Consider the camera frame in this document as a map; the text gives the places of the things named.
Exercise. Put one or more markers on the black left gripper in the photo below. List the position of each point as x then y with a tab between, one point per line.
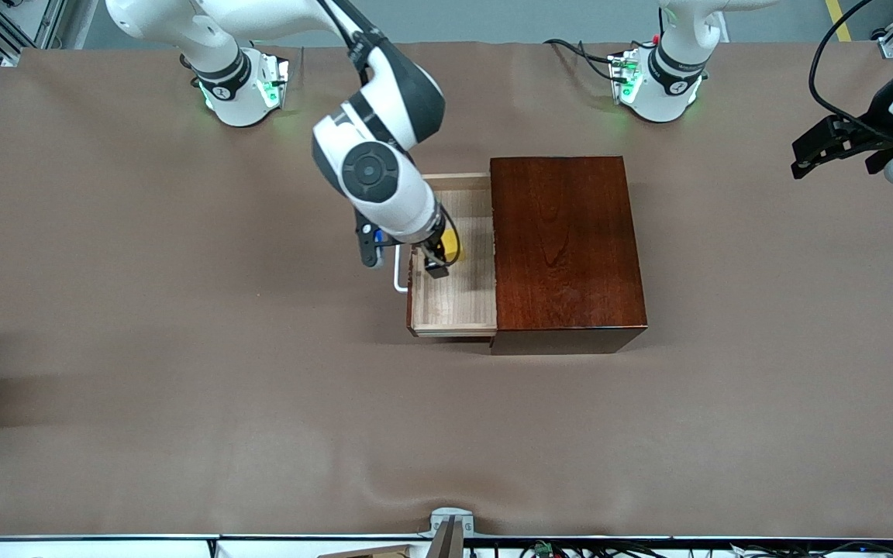
870	129

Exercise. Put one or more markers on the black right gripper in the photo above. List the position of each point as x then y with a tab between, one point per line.
434	256

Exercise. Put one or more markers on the yellow block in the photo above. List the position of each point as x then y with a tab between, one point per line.
456	249

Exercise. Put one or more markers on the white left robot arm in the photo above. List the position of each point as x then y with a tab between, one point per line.
667	85

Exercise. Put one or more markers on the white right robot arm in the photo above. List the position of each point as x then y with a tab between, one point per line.
408	201

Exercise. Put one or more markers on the dark wooden cabinet box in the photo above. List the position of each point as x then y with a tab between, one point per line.
563	248

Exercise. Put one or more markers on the tan board piece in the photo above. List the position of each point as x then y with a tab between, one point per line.
377	552

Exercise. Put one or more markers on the brown table mat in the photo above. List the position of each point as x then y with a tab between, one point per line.
183	434

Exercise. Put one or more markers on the grey metal clamp bracket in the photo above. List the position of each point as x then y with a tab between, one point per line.
446	519

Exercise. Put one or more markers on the white table edge rail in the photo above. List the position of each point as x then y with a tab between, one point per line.
105	549

